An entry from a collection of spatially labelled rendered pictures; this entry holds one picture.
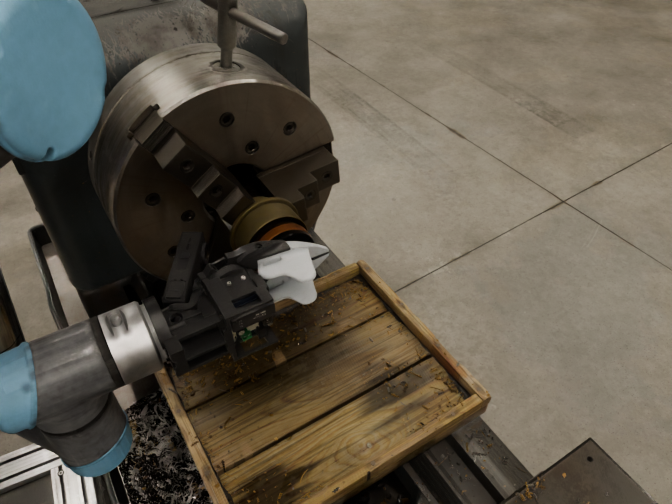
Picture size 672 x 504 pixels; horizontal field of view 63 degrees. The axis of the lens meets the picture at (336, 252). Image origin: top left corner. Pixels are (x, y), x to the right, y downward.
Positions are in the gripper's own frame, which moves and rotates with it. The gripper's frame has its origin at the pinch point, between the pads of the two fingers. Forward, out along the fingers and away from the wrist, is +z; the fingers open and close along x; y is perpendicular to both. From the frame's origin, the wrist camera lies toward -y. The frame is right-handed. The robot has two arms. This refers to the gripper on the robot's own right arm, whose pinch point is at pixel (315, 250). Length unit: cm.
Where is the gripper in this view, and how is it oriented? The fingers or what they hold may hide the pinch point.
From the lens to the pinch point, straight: 65.1
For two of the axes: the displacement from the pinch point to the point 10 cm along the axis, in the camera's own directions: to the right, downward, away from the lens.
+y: 5.1, 6.0, -6.2
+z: 8.6, -3.5, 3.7
